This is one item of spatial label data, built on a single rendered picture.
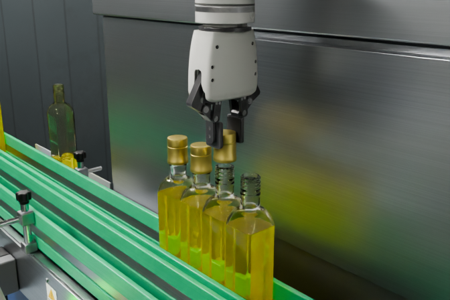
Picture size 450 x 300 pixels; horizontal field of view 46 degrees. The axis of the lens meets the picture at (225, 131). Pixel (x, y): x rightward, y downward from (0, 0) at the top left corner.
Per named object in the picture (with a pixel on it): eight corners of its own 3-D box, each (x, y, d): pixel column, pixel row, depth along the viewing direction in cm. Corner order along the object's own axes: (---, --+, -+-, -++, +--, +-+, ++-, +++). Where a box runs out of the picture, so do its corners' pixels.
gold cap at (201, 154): (216, 170, 86) (216, 144, 84) (199, 175, 83) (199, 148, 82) (202, 165, 88) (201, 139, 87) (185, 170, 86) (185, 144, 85)
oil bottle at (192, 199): (226, 300, 92) (226, 185, 86) (200, 313, 88) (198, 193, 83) (205, 286, 96) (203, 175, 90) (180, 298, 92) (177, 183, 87)
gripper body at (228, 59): (234, 17, 81) (233, 89, 84) (179, 19, 74) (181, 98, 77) (269, 19, 76) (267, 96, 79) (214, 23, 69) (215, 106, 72)
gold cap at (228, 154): (241, 159, 80) (241, 132, 79) (223, 165, 78) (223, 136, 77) (226, 154, 83) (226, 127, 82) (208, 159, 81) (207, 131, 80)
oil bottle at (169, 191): (203, 286, 96) (201, 175, 90) (178, 298, 92) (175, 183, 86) (183, 274, 100) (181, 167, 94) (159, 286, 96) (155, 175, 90)
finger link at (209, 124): (209, 100, 78) (209, 143, 80) (191, 103, 76) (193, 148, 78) (223, 104, 76) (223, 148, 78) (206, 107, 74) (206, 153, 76)
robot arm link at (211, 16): (229, 3, 80) (229, 23, 81) (183, 4, 75) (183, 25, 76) (269, 4, 74) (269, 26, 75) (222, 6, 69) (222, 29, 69)
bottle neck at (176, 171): (190, 175, 90) (189, 148, 89) (177, 179, 88) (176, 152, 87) (179, 171, 92) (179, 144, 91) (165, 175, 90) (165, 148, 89)
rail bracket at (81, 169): (106, 199, 136) (103, 148, 132) (82, 205, 131) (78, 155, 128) (99, 194, 139) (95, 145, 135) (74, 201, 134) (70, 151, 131)
